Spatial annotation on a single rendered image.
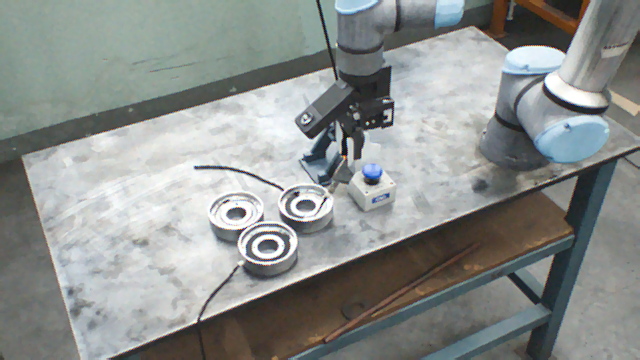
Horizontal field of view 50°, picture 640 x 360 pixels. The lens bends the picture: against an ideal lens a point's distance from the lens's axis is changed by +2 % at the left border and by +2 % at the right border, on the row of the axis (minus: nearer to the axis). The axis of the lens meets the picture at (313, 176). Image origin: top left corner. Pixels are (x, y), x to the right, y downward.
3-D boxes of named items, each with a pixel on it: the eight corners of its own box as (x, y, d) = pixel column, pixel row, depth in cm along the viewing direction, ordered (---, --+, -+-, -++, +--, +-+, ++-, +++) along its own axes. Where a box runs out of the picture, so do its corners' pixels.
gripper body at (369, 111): (393, 130, 117) (397, 70, 110) (349, 143, 115) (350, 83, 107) (373, 107, 123) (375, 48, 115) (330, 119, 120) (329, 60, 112)
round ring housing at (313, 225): (342, 224, 130) (343, 209, 127) (293, 243, 126) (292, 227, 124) (317, 192, 137) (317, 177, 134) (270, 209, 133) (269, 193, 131)
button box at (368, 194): (365, 213, 132) (365, 194, 129) (347, 191, 137) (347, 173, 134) (400, 200, 135) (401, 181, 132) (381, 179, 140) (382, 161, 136)
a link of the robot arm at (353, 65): (349, 59, 104) (326, 36, 110) (349, 84, 107) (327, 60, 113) (392, 48, 106) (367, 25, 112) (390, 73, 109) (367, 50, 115)
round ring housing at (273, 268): (279, 229, 129) (278, 213, 127) (308, 263, 122) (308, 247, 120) (230, 251, 125) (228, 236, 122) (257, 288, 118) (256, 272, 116)
